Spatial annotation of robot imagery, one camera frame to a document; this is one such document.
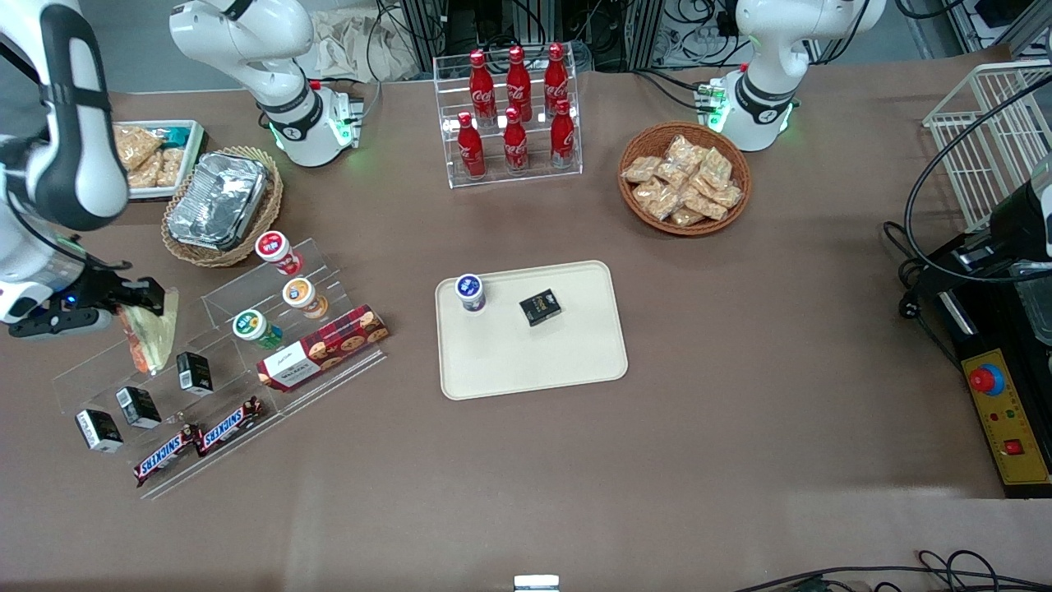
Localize red cola bottle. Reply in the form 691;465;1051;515
503;107;529;173
505;45;533;123
457;112;486;179
468;49;496;126
544;43;570;116
550;99;576;168

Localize silver foil container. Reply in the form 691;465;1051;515
167;152;272;252

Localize clear plastic container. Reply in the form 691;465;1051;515
1009;260;1052;346

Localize black floor cables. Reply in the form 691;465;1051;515
731;549;1052;592

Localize black cable with plug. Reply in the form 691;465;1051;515
883;220;934;321

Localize white wire basket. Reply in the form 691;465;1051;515
922;59;1052;235

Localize red lid yogurt cup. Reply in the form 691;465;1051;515
255;230;303;276

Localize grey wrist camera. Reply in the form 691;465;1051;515
8;306;113;340

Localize blue lid yogurt cup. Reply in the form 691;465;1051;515
454;273;487;314

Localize black box white label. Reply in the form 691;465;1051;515
75;409;124;454
115;386;162;430
176;351;215;396

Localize beige plastic tray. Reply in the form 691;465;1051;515
434;260;630;401

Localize oval wicker basket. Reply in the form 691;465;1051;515
160;146;284;268

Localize green lid yogurt cup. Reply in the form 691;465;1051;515
233;309;283;349

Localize red tartan shortbread box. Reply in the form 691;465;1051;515
256;304;390;392

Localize snickers chocolate bar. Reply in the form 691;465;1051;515
196;396;264;456
134;423;202;488

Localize metal equipment rack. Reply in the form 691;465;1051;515
399;0;667;73

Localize clear acrylic stepped stand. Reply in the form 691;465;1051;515
51;300;284;501
200;237;389;412

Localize beige crumpled cloth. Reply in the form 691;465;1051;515
300;8;422;83

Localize clear acrylic bottle rack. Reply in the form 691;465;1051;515
432;45;583;190

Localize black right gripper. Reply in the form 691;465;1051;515
59;263;168;319

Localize white teal rectangular bin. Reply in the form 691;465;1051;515
113;119;206;200

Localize triangle sandwich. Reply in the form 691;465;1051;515
115;288;179;375

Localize black yellow emergency stop box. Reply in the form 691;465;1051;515
929;234;1052;500

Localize round wicker basket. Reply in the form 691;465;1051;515
618;122;752;237

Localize long black looping cable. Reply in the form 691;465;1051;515
904;74;1052;284

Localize black box gold print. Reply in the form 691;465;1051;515
519;289;563;328

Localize orange lid yogurt cup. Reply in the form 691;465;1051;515
282;277;328;320

